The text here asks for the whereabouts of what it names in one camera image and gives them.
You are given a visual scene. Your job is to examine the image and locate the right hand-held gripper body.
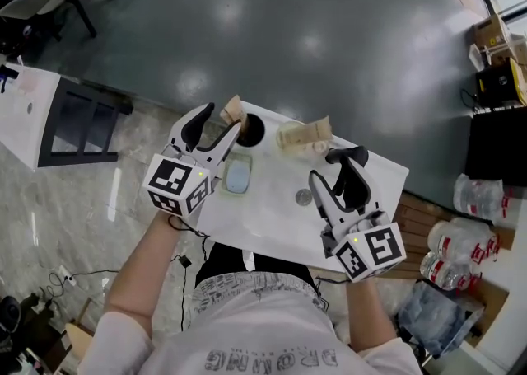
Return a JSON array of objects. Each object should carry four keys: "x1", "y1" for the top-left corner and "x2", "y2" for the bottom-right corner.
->
[{"x1": 320, "y1": 209, "x2": 408, "y2": 284}]

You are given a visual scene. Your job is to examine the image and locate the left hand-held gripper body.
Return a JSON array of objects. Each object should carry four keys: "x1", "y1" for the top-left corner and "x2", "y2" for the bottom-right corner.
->
[{"x1": 142, "y1": 143, "x2": 217, "y2": 218}]

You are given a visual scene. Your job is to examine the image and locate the grey-blue cup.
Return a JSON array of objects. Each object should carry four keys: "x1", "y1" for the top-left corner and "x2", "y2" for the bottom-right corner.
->
[{"x1": 236, "y1": 112, "x2": 267, "y2": 149}]

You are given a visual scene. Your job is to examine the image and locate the clear yellowish cup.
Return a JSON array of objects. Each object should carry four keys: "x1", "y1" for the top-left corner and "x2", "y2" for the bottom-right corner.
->
[{"x1": 276, "y1": 120, "x2": 308, "y2": 150}]

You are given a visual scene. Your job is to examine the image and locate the person's left forearm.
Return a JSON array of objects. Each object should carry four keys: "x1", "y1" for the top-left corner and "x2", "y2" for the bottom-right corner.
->
[{"x1": 102, "y1": 212, "x2": 183, "y2": 327}]

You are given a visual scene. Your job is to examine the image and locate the person's right forearm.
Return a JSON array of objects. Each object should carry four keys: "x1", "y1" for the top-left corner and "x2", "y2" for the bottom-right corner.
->
[{"x1": 344, "y1": 275, "x2": 399, "y2": 354}]

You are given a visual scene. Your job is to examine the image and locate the metal sink drain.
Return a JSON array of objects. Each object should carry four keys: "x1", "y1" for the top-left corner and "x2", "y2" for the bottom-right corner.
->
[{"x1": 294, "y1": 188, "x2": 316, "y2": 207}]

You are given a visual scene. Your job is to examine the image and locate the group of water jugs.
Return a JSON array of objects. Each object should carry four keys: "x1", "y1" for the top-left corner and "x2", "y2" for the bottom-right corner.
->
[{"x1": 377, "y1": 189, "x2": 517, "y2": 280}]

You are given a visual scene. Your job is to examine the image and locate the pale blue soap bar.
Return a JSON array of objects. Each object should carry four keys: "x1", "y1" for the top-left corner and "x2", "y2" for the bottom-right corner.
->
[{"x1": 226, "y1": 162, "x2": 250, "y2": 194}]

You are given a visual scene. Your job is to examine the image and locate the green soap dish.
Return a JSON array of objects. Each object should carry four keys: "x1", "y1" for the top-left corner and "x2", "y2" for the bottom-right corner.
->
[{"x1": 221, "y1": 152, "x2": 254, "y2": 198}]

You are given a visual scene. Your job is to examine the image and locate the small clear glass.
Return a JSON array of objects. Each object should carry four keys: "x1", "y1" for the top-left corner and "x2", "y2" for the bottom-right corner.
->
[{"x1": 301, "y1": 138, "x2": 331, "y2": 160}]

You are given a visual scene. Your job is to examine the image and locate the person's black trousers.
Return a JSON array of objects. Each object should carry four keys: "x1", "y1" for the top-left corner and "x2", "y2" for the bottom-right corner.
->
[{"x1": 196, "y1": 241, "x2": 321, "y2": 288}]

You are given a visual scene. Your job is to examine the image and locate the bluish plastic wrapped bundle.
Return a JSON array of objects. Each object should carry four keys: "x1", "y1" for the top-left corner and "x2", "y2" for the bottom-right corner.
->
[{"x1": 396, "y1": 279, "x2": 485, "y2": 358}]

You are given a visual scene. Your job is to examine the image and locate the black sink stand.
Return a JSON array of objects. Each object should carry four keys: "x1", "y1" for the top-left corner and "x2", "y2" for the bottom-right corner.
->
[{"x1": 37, "y1": 76, "x2": 135, "y2": 169}]

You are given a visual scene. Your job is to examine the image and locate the person's patterned white garment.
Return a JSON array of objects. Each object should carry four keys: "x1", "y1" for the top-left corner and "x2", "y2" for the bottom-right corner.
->
[{"x1": 192, "y1": 271, "x2": 325, "y2": 317}]

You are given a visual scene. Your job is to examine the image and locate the white power strip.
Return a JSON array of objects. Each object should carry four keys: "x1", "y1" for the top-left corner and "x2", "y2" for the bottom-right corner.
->
[{"x1": 57, "y1": 265, "x2": 79, "y2": 288}]

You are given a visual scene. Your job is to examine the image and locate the large black box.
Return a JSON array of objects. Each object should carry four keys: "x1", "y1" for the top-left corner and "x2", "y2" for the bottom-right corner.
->
[{"x1": 464, "y1": 105, "x2": 527, "y2": 190}]

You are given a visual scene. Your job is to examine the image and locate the person's white printed t-shirt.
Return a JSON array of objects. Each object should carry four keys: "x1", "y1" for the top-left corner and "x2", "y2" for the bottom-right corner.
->
[{"x1": 77, "y1": 281, "x2": 426, "y2": 375}]

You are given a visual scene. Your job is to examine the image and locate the small white side table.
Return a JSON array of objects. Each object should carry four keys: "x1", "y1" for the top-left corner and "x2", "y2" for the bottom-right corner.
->
[{"x1": 0, "y1": 63, "x2": 63, "y2": 171}]

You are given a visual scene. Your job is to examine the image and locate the black bin with yellow lid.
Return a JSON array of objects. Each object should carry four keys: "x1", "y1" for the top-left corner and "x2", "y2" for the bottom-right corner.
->
[{"x1": 474, "y1": 57, "x2": 527, "y2": 107}]

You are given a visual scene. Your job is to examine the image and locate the tan wooden stool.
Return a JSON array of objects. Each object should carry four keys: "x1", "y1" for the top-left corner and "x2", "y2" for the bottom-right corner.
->
[{"x1": 63, "y1": 298, "x2": 98, "y2": 375}]

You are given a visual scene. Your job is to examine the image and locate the small white box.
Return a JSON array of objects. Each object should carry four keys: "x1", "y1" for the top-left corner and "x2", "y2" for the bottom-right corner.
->
[{"x1": 469, "y1": 43, "x2": 493, "y2": 72}]

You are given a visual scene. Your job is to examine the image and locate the small black faucet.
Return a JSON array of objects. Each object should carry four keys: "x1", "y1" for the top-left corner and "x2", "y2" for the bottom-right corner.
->
[{"x1": 0, "y1": 64, "x2": 20, "y2": 95}]

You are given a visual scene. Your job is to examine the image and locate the cardboard box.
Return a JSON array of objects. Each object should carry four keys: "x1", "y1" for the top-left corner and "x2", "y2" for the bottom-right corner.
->
[
  {"x1": 470, "y1": 13, "x2": 514, "y2": 51},
  {"x1": 489, "y1": 35, "x2": 527, "y2": 70}
]

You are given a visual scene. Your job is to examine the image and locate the black equipment pile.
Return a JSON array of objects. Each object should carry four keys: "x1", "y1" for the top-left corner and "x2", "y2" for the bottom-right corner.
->
[{"x1": 0, "y1": 292, "x2": 57, "y2": 375}]

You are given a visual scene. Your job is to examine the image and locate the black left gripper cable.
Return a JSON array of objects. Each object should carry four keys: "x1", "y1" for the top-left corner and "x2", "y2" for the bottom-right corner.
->
[{"x1": 166, "y1": 215, "x2": 212, "y2": 264}]

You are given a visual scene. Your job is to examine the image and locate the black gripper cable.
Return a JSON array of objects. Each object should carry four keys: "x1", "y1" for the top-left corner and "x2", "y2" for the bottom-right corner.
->
[
  {"x1": 166, "y1": 215, "x2": 212, "y2": 264},
  {"x1": 315, "y1": 275, "x2": 349, "y2": 309}
]

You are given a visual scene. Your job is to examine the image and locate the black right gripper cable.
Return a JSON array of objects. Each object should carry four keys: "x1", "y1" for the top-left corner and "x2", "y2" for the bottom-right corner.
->
[{"x1": 315, "y1": 275, "x2": 349, "y2": 309}]

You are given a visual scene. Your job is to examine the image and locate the black power adapter with cable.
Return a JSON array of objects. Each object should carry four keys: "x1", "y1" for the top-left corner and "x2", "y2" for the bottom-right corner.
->
[{"x1": 170, "y1": 254, "x2": 193, "y2": 331}]

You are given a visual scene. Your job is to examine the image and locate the black power strip cable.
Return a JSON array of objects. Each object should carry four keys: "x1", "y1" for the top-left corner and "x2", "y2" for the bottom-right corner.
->
[{"x1": 38, "y1": 267, "x2": 121, "y2": 305}]

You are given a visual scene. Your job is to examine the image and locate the black floor cable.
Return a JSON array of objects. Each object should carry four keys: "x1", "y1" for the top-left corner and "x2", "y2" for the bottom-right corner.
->
[{"x1": 459, "y1": 88, "x2": 481, "y2": 111}]

